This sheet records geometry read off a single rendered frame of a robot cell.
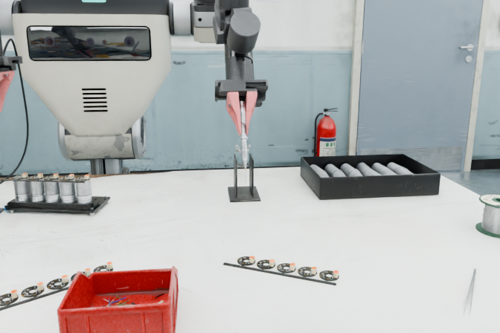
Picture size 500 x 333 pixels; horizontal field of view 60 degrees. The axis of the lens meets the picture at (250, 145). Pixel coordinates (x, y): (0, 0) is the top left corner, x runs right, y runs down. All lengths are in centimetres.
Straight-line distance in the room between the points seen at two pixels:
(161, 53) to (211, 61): 218
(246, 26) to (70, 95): 55
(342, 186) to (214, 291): 38
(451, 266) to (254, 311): 28
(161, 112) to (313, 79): 120
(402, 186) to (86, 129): 78
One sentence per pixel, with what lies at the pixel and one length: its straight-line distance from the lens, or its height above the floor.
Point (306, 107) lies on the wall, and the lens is 347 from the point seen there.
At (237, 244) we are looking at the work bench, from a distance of 66.
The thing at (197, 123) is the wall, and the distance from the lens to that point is 338.
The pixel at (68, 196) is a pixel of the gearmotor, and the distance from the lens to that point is 81.
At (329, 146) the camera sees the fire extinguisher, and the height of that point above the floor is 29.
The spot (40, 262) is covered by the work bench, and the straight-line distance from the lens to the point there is 67.
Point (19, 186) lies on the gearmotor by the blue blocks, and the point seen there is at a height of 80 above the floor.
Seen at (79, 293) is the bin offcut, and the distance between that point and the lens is 50.
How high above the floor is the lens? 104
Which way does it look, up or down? 13 degrees down
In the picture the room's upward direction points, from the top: straight up
